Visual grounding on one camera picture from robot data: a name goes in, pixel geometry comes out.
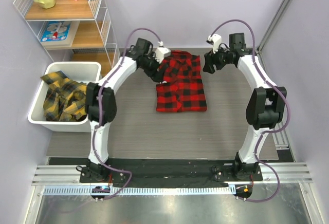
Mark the red black plaid shirt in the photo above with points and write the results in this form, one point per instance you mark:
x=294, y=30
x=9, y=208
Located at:
x=182, y=87

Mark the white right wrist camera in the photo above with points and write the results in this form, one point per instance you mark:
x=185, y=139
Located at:
x=214, y=40

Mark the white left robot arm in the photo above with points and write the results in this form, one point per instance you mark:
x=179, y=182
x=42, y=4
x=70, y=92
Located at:
x=101, y=105

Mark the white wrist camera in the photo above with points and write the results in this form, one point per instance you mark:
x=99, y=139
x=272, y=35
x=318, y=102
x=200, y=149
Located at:
x=214, y=40
x=161, y=53

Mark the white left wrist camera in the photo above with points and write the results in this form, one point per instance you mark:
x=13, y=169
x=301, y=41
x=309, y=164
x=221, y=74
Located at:
x=161, y=53

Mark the white wire shelf rack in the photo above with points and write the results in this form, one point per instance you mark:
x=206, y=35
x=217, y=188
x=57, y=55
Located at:
x=94, y=39

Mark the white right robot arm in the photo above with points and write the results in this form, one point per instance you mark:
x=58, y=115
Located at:
x=264, y=110

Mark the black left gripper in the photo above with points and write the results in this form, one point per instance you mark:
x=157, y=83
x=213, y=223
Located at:
x=158, y=76

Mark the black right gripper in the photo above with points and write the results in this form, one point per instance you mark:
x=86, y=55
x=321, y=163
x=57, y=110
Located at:
x=210, y=59

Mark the blue white picture book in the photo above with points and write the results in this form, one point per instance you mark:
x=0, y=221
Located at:
x=57, y=33

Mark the slotted aluminium rail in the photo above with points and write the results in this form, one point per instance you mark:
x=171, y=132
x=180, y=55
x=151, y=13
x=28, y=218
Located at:
x=102, y=190

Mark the yellow plaid shirt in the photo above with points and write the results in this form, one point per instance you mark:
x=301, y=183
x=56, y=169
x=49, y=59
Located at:
x=65, y=98

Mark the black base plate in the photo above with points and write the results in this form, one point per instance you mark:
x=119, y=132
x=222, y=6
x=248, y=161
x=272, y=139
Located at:
x=169, y=173

